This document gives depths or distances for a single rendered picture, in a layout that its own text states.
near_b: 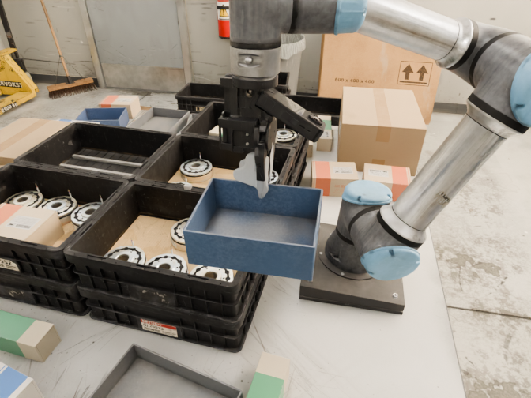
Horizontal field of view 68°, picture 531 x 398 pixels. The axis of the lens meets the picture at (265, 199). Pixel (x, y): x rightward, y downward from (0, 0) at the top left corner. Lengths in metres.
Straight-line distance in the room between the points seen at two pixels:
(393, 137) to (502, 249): 1.26
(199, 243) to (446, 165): 0.49
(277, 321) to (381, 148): 0.82
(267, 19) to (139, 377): 0.76
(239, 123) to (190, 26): 3.61
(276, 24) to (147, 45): 3.86
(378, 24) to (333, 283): 0.62
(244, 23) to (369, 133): 1.01
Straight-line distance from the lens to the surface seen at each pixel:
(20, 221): 1.15
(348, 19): 0.62
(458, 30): 0.86
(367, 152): 1.57
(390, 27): 0.79
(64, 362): 1.07
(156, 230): 1.11
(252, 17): 0.59
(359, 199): 0.96
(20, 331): 1.08
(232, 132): 0.64
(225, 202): 0.74
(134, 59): 4.54
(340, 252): 1.07
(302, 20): 0.60
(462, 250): 2.49
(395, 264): 0.90
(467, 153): 0.82
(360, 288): 1.07
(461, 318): 2.13
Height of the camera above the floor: 1.51
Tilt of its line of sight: 35 degrees down
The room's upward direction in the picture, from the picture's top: straight up
